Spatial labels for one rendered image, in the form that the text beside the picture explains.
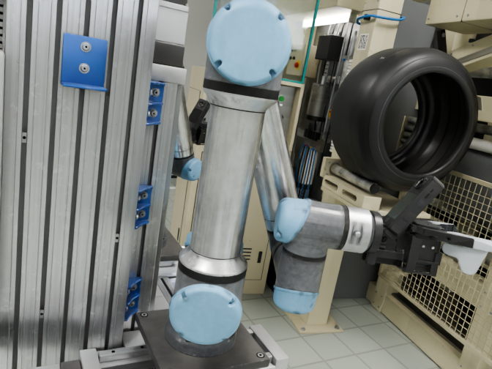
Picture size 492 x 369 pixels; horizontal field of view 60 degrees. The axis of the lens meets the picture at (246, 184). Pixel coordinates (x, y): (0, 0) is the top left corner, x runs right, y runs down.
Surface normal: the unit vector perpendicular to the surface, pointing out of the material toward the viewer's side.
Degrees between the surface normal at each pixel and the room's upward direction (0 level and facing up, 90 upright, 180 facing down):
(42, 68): 90
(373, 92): 77
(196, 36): 90
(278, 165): 83
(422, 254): 82
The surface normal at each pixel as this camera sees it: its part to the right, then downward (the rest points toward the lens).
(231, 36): 0.05, 0.12
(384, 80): -0.32, -0.22
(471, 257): -0.50, 0.01
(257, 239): 0.30, 0.28
